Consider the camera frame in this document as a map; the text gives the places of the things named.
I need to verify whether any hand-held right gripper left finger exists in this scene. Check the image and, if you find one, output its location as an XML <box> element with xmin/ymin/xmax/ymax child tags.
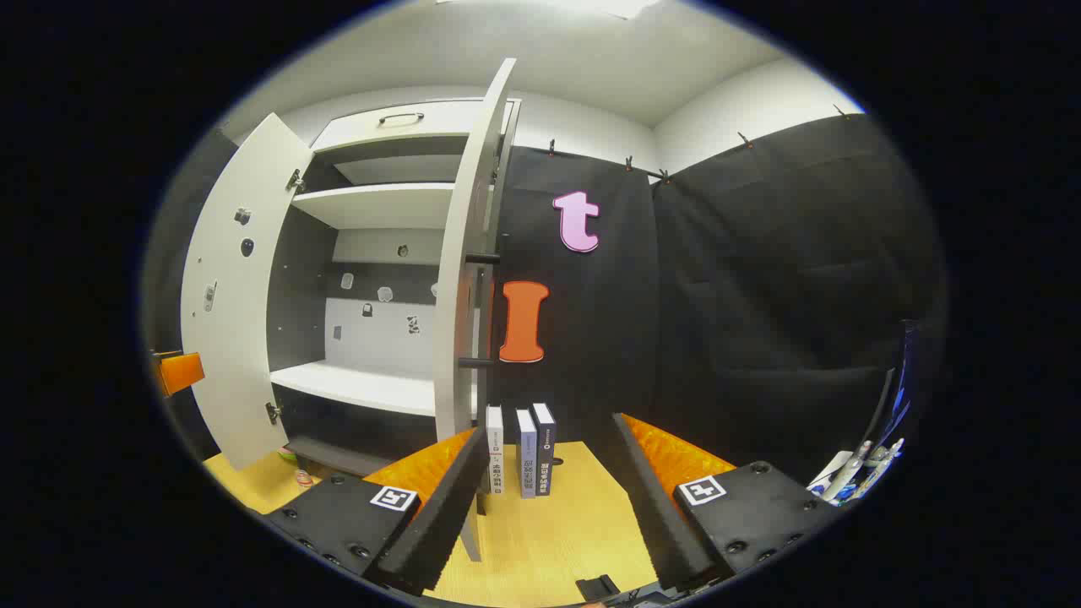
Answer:
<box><xmin>262</xmin><ymin>426</ymin><xmax>491</xmax><ymax>596</ymax></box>

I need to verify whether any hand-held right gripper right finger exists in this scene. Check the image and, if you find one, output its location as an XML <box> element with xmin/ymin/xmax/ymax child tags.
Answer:
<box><xmin>610</xmin><ymin>412</ymin><xmax>841</xmax><ymax>592</ymax></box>

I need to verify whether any white cabinet door with handle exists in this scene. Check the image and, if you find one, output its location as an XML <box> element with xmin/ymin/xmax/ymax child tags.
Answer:
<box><xmin>432</xmin><ymin>57</ymin><xmax>519</xmax><ymax>563</ymax></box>

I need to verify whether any white cabinet door with stickers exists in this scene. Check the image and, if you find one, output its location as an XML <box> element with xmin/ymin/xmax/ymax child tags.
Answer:
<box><xmin>180</xmin><ymin>112</ymin><xmax>315</xmax><ymax>472</ymax></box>

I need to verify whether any white book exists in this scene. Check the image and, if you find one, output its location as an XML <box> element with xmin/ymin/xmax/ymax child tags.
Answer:
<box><xmin>486</xmin><ymin>404</ymin><xmax>506</xmax><ymax>496</ymax></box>

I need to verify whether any grey blue book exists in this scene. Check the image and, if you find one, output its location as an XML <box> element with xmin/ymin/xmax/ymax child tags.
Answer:
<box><xmin>514</xmin><ymin>409</ymin><xmax>539</xmax><ymax>500</ymax></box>

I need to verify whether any dark blue book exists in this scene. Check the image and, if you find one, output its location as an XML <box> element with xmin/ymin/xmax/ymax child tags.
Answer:
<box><xmin>531</xmin><ymin>402</ymin><xmax>557</xmax><ymax>497</ymax></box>

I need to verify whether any black backdrop cloth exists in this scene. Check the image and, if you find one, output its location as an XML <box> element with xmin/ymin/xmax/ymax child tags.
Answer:
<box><xmin>494</xmin><ymin>112</ymin><xmax>943</xmax><ymax>489</ymax></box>

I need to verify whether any white grey cabinet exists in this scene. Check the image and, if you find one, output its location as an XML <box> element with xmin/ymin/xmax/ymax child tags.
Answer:
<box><xmin>269</xmin><ymin>98</ymin><xmax>523</xmax><ymax>475</ymax></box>

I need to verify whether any blue plastic packaging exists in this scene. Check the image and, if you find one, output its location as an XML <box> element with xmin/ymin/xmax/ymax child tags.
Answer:
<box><xmin>874</xmin><ymin>319</ymin><xmax>923</xmax><ymax>475</ymax></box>

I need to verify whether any ceiling light panel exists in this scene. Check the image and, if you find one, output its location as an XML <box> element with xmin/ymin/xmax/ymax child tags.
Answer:
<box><xmin>435</xmin><ymin>0</ymin><xmax>661</xmax><ymax>20</ymax></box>

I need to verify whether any black bar door handle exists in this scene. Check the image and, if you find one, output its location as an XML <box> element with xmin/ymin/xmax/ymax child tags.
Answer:
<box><xmin>459</xmin><ymin>251</ymin><xmax>508</xmax><ymax>370</ymax></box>

